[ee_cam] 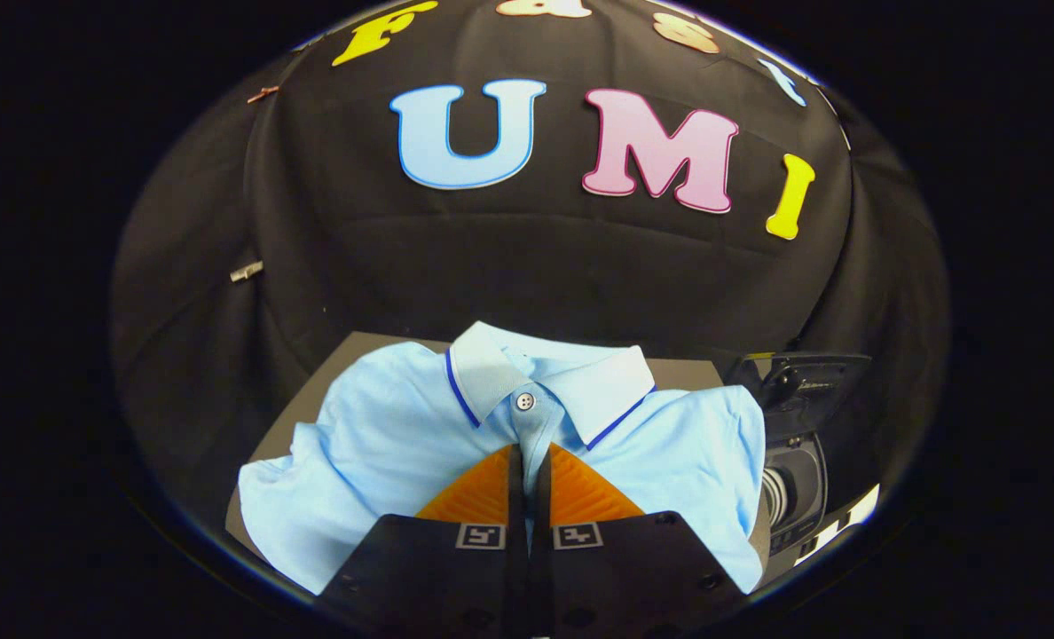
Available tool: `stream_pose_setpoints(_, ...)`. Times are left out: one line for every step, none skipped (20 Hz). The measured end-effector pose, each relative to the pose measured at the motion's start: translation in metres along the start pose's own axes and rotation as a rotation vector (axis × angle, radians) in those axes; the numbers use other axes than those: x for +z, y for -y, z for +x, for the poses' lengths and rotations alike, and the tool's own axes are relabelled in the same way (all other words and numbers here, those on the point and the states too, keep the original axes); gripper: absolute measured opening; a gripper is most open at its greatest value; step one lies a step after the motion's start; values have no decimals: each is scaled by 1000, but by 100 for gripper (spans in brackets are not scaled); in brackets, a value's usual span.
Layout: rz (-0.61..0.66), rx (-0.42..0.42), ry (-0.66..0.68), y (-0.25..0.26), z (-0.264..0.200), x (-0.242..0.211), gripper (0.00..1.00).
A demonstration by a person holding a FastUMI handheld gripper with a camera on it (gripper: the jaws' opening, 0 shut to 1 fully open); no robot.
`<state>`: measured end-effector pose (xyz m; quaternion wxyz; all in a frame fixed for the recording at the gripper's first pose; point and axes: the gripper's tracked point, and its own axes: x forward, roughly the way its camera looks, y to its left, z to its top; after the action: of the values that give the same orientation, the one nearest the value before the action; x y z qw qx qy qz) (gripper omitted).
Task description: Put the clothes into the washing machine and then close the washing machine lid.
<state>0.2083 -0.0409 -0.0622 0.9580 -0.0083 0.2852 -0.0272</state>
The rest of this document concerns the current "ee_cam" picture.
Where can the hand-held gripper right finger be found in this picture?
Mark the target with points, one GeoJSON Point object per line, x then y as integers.
{"type": "Point", "coordinates": [540, 532]}

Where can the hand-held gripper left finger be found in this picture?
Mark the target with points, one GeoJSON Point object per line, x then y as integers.
{"type": "Point", "coordinates": [516, 532]}

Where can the light blue polo shirt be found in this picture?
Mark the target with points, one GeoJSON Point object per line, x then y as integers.
{"type": "Point", "coordinates": [385, 444]}

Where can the dark glass washing machine lid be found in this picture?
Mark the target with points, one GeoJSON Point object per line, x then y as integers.
{"type": "Point", "coordinates": [811, 382]}

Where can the grey cabinet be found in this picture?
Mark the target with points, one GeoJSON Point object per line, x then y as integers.
{"type": "Point", "coordinates": [385, 344]}

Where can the silver cloth clip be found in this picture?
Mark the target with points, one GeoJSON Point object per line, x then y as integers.
{"type": "Point", "coordinates": [246, 271]}

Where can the copper cloth clip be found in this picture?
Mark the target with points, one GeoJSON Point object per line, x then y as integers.
{"type": "Point", "coordinates": [263, 93]}

